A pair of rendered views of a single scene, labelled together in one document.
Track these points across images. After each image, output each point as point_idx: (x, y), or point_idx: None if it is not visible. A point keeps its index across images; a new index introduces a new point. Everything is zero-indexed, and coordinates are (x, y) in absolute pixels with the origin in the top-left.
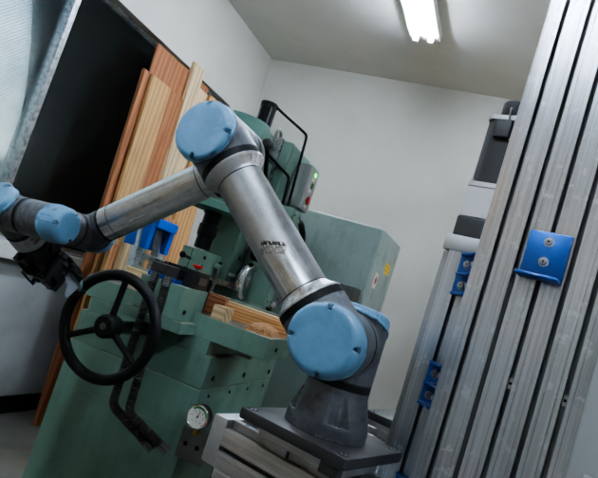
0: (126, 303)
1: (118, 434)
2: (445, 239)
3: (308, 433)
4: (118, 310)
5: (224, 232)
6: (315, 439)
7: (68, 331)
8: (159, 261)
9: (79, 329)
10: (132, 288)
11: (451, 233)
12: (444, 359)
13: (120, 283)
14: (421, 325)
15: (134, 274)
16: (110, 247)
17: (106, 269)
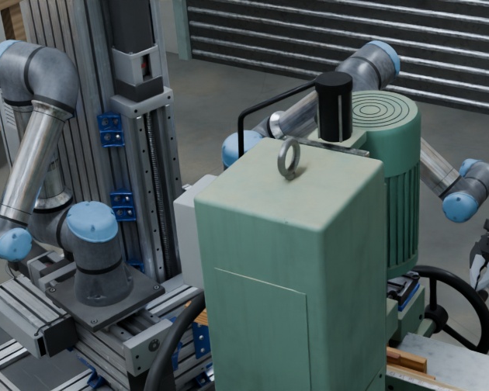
0: (431, 320)
1: None
2: (172, 94)
3: None
4: (429, 302)
5: None
6: None
7: (475, 345)
8: (410, 275)
9: (464, 337)
10: (441, 345)
11: (170, 88)
12: (178, 157)
13: (466, 365)
14: (176, 160)
15: (426, 266)
16: (443, 211)
17: (459, 278)
